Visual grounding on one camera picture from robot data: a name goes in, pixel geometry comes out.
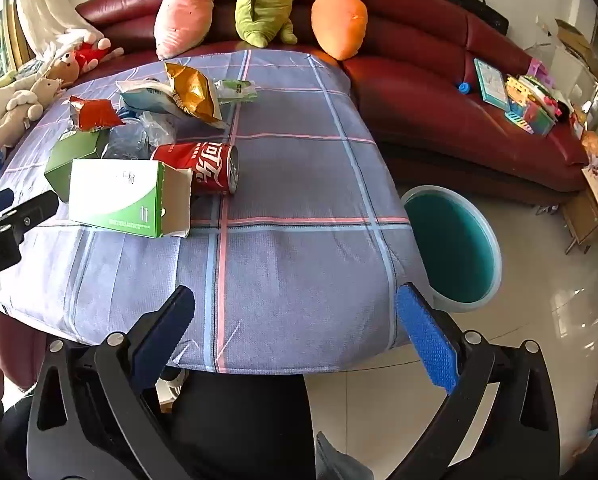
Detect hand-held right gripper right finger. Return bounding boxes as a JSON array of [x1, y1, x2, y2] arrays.
[[379, 282, 562, 480]]

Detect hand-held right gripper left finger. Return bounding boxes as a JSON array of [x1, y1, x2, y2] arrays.
[[26, 285, 196, 480]]

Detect white green carton box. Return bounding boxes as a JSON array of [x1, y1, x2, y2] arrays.
[[69, 159, 194, 239]]

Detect blue plastic bin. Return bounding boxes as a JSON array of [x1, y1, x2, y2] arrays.
[[400, 185, 502, 313]]

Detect white blue packet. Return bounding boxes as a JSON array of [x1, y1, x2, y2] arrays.
[[116, 79, 190, 118]]

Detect red soda can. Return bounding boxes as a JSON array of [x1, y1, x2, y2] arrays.
[[151, 142, 240, 196]]

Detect yellow orange snack packet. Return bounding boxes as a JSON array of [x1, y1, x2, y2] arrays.
[[165, 61, 230, 130]]

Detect white shoe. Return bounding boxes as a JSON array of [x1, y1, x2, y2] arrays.
[[156, 367, 187, 413]]

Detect small green box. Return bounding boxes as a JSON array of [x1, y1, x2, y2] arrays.
[[44, 129, 110, 193]]

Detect cream bunny plush toy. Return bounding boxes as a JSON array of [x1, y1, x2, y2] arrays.
[[0, 75, 64, 148]]

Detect red snack packet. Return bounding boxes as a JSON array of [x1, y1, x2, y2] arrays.
[[68, 95, 124, 133]]

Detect clear plastic bottle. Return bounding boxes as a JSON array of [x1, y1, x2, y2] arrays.
[[101, 119, 152, 161]]

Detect person's legs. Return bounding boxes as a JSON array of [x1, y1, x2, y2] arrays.
[[0, 370, 310, 480]]

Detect grey cloth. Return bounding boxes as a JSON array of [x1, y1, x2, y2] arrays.
[[316, 430, 380, 480]]

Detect brown teddy bear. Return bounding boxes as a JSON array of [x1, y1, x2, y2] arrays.
[[46, 50, 82, 88]]

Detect clear plastic bag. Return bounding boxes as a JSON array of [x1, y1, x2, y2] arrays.
[[139, 110, 178, 147]]

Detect blue plaid tablecloth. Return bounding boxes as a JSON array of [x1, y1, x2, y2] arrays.
[[0, 49, 427, 373]]

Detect wooden cabinet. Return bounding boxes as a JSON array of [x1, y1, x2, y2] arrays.
[[561, 160, 598, 256]]

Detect white blanket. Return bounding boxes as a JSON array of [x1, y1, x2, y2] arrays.
[[16, 0, 104, 56]]

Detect dark red leather sofa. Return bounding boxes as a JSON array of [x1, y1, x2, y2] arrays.
[[74, 0, 592, 206]]

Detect green white wrapper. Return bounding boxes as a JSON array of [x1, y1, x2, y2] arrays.
[[214, 79, 258, 103]]

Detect pink radish plush toy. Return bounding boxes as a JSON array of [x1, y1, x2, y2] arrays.
[[154, 0, 216, 61]]

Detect pile of colourful toys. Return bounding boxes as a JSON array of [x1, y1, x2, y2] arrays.
[[504, 57, 574, 137]]

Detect blue picture book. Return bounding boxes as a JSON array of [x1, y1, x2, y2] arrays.
[[474, 58, 512, 111]]

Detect green dinosaur plush toy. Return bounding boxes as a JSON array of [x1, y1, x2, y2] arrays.
[[235, 0, 300, 47]]

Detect cardboard boxes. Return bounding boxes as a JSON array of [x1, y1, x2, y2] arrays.
[[534, 17, 598, 81]]

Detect orange carrot plush toy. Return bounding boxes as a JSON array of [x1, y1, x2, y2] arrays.
[[311, 0, 368, 60]]

